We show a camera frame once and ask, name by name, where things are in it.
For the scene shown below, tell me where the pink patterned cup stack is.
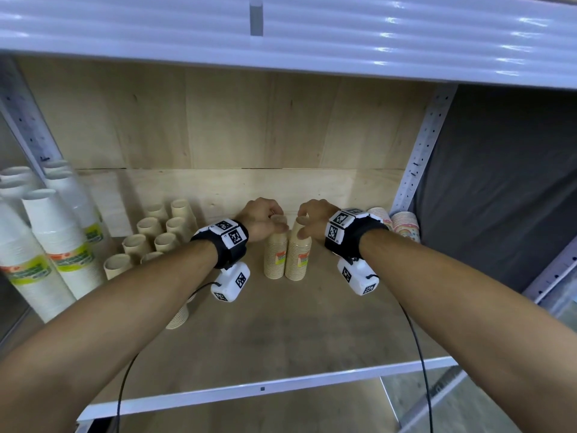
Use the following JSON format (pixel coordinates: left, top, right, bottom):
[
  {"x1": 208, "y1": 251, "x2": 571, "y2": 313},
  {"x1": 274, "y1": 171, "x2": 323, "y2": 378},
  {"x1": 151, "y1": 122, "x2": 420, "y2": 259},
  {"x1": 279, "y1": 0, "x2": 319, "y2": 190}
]
[
  {"x1": 367, "y1": 207, "x2": 395, "y2": 233},
  {"x1": 391, "y1": 211, "x2": 421, "y2": 244}
]

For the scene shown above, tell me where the perforated metal shelf upright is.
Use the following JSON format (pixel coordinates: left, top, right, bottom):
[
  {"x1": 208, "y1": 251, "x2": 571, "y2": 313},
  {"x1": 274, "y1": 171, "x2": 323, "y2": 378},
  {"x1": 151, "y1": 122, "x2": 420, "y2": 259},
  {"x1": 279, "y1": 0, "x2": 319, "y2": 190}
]
[
  {"x1": 522, "y1": 233, "x2": 577, "y2": 304},
  {"x1": 389, "y1": 83, "x2": 459, "y2": 218},
  {"x1": 0, "y1": 56, "x2": 64, "y2": 177}
]

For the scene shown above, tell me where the person's right forearm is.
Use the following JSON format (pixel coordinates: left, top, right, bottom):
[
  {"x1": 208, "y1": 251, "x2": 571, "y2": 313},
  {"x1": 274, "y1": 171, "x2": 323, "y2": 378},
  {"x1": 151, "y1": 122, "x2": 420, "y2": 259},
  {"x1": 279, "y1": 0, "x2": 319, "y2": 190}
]
[{"x1": 360, "y1": 229, "x2": 577, "y2": 433}]

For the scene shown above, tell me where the cluster of beige cup stacks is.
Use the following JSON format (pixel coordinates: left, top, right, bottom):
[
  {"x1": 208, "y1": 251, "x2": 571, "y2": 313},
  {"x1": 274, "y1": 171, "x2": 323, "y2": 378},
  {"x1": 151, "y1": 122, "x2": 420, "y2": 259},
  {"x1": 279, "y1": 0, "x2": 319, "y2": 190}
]
[{"x1": 103, "y1": 198, "x2": 197, "y2": 281}]

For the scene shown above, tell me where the beige labelled cup stack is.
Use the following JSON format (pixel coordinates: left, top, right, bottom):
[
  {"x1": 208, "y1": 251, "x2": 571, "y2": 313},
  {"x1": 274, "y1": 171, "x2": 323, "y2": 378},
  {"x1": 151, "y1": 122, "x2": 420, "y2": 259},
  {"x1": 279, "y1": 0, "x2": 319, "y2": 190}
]
[
  {"x1": 263, "y1": 214, "x2": 289, "y2": 280},
  {"x1": 284, "y1": 216, "x2": 313, "y2": 282}
]

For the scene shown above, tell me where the black marker wristband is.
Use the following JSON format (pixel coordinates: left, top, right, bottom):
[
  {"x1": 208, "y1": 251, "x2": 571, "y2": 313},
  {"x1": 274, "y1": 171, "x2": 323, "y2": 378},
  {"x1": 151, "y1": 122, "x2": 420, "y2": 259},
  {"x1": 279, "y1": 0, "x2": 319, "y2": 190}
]
[
  {"x1": 190, "y1": 219, "x2": 250, "y2": 270},
  {"x1": 324, "y1": 207, "x2": 389, "y2": 260}
]

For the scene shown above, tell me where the white metal shelf board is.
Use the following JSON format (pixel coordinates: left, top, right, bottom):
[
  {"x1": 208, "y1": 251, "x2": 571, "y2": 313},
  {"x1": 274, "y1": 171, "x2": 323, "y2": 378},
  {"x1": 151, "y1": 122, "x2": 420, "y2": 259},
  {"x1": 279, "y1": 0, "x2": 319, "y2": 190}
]
[{"x1": 0, "y1": 0, "x2": 577, "y2": 91}]

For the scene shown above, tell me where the person's left forearm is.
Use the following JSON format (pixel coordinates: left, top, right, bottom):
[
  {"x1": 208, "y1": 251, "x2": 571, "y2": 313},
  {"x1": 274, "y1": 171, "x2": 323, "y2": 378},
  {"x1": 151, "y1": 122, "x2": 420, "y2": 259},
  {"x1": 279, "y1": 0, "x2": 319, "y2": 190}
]
[{"x1": 0, "y1": 239, "x2": 220, "y2": 433}]

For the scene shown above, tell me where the short beige cup stack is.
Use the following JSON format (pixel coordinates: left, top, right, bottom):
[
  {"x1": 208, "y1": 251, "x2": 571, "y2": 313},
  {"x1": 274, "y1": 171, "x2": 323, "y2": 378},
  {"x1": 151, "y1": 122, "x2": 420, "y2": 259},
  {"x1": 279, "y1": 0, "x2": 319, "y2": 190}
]
[{"x1": 165, "y1": 295, "x2": 196, "y2": 331}]

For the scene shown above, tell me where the black cable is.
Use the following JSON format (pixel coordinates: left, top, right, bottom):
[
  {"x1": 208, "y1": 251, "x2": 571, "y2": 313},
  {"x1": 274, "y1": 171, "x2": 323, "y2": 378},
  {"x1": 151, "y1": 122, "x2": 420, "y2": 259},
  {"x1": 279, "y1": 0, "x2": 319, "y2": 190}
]
[
  {"x1": 367, "y1": 275, "x2": 435, "y2": 433},
  {"x1": 116, "y1": 282, "x2": 214, "y2": 433}
]

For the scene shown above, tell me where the person's right hand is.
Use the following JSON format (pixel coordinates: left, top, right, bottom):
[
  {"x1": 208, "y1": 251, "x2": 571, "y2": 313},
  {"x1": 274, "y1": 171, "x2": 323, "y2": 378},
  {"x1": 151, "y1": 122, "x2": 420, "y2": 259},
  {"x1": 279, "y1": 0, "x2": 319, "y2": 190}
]
[{"x1": 295, "y1": 199, "x2": 340, "y2": 244}]

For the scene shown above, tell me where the white wrist camera unit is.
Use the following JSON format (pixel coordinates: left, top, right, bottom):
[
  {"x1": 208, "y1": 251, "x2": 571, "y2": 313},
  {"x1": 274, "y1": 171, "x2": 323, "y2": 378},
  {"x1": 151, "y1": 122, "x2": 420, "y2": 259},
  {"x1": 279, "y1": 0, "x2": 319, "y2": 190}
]
[
  {"x1": 210, "y1": 261, "x2": 251, "y2": 304},
  {"x1": 337, "y1": 257, "x2": 380, "y2": 296}
]

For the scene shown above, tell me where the person's left hand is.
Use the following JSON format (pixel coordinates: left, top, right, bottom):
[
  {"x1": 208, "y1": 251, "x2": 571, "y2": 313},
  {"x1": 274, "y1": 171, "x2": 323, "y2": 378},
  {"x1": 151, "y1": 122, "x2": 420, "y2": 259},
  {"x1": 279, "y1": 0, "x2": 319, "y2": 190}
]
[{"x1": 234, "y1": 198, "x2": 290, "y2": 243}]

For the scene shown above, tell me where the row of white cup stacks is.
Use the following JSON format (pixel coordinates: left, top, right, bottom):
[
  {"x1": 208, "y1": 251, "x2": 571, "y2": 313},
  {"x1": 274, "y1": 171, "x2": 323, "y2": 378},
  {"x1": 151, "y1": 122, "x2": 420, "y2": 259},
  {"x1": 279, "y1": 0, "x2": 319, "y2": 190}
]
[{"x1": 0, "y1": 159, "x2": 110, "y2": 324}]

